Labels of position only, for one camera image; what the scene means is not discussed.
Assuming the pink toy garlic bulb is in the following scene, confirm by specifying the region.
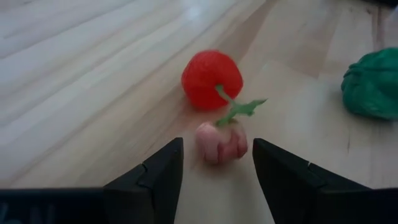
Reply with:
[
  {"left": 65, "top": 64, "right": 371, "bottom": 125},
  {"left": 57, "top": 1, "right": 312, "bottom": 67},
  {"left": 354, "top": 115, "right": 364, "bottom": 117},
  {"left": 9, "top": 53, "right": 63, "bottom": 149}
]
[{"left": 195, "top": 121, "right": 249, "bottom": 166}]

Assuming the red toy tomato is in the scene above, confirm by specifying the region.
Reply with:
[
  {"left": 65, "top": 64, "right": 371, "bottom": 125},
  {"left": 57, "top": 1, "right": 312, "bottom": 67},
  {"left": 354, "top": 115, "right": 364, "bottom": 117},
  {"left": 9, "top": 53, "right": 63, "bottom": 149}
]
[{"left": 181, "top": 49, "right": 268, "bottom": 128}]

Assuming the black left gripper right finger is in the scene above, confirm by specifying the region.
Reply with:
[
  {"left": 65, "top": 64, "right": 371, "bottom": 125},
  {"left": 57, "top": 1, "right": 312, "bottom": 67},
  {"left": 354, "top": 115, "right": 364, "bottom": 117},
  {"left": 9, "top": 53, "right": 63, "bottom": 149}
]
[{"left": 252, "top": 138, "right": 371, "bottom": 224}]

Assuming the green toy bell pepper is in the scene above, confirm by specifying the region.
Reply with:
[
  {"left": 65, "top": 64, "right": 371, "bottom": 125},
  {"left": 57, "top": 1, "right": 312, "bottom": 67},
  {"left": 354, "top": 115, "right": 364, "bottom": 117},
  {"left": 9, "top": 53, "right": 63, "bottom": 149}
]
[{"left": 340, "top": 47, "right": 398, "bottom": 121}]

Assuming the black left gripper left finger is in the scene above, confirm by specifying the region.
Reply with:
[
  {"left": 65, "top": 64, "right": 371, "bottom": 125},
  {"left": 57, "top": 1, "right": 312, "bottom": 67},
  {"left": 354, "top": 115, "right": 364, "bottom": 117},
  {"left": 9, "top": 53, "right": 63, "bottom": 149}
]
[{"left": 103, "top": 138, "right": 184, "bottom": 224}]

